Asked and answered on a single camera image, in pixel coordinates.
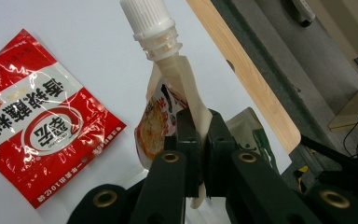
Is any wooden desk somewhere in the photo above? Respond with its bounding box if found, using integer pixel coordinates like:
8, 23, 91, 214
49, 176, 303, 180
316, 0, 358, 133

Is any white table mat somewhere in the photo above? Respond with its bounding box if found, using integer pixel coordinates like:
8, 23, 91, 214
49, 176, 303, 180
0, 0, 294, 224

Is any spouted sauce pouch white cap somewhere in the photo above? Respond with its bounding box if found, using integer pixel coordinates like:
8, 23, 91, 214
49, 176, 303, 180
119, 0, 214, 210

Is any white and black device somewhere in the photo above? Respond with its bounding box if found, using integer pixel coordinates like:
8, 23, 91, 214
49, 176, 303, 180
281, 0, 317, 28

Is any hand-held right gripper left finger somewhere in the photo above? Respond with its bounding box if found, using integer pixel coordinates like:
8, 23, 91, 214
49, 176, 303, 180
163, 107, 204, 199

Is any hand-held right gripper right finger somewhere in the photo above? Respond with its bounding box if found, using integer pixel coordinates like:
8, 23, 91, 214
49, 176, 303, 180
204, 109, 241, 199

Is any green and beige food packet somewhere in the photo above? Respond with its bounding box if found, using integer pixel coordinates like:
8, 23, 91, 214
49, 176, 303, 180
225, 106, 282, 175

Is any yellow and black tape strip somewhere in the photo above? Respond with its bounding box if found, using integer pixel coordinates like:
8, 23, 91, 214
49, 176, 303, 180
293, 164, 310, 192

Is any black frame leg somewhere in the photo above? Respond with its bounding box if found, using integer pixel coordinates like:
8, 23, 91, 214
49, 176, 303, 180
299, 133, 358, 200

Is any red and white food packet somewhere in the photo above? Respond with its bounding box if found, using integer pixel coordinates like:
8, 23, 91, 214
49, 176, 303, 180
0, 28, 128, 210

